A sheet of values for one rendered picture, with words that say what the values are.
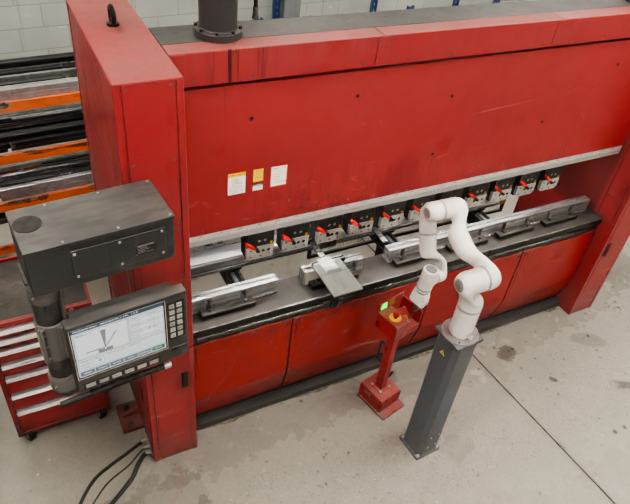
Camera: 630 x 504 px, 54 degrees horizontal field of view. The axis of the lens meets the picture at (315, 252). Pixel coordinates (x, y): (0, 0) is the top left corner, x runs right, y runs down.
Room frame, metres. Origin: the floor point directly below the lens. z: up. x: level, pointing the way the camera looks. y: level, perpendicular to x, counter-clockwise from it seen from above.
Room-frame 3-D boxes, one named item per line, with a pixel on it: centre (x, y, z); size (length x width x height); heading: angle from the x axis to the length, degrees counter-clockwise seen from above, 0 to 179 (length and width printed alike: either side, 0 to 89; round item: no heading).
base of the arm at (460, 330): (2.24, -0.79, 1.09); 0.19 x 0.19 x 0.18
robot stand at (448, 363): (2.24, -0.79, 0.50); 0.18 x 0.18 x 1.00; 35
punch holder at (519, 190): (3.38, -1.24, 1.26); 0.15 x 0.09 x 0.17; 121
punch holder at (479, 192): (3.17, -0.90, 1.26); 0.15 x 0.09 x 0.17; 121
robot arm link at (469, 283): (2.22, -0.76, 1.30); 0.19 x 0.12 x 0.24; 120
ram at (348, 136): (3.01, -0.62, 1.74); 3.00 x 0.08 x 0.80; 121
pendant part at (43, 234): (1.63, 0.77, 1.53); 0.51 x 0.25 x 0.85; 127
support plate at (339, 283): (2.54, -0.14, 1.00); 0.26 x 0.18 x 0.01; 31
